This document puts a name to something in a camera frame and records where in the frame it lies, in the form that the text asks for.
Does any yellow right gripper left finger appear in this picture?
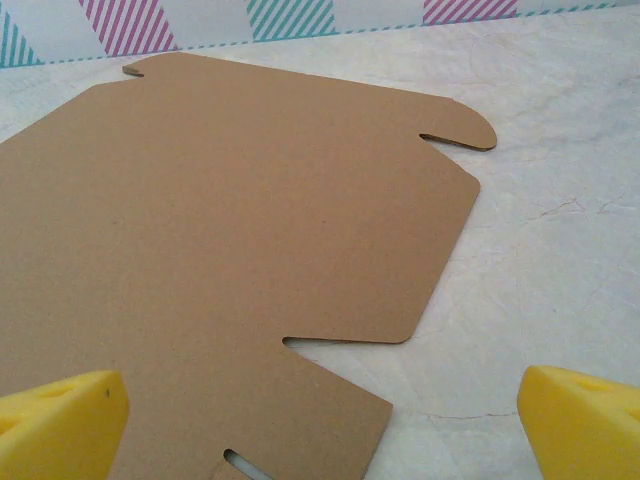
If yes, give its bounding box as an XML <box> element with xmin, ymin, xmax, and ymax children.
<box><xmin>0</xmin><ymin>369</ymin><xmax>130</xmax><ymax>480</ymax></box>

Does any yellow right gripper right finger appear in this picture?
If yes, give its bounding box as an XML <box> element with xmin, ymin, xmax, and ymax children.
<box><xmin>517</xmin><ymin>364</ymin><xmax>640</xmax><ymax>480</ymax></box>

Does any brown cardboard box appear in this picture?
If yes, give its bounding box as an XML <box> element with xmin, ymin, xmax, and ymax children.
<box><xmin>0</xmin><ymin>51</ymin><xmax>498</xmax><ymax>480</ymax></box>

